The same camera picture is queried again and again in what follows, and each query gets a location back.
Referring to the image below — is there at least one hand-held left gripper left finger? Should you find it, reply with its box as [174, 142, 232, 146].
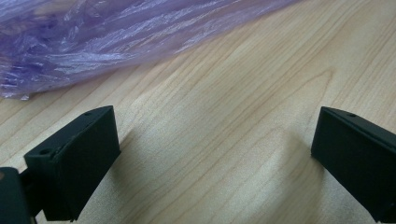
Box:
[23, 105, 121, 222]

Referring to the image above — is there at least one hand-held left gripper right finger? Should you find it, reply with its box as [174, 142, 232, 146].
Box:
[311, 106, 396, 224]

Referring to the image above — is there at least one purple plastic bag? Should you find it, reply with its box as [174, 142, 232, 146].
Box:
[0, 0, 302, 101]

